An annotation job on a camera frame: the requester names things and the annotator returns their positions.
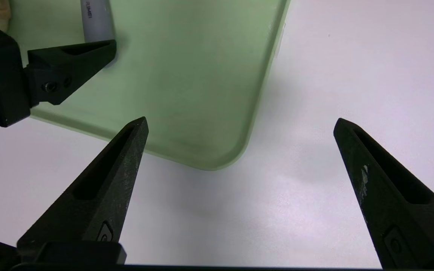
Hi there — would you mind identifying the grey handled white peeler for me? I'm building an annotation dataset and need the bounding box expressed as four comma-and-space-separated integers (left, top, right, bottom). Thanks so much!
80, 0, 115, 43

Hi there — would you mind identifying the light green plastic tray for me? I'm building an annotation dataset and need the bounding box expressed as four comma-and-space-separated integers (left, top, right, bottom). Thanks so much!
8, 0, 291, 171

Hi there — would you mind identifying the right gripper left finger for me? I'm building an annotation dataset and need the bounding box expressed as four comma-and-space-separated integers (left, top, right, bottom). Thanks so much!
17, 117, 150, 251

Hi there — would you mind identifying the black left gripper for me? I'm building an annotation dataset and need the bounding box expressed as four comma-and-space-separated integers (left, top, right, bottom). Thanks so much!
0, 17, 117, 128

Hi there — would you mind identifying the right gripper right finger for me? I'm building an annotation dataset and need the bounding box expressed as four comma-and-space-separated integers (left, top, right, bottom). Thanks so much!
333, 118, 434, 268

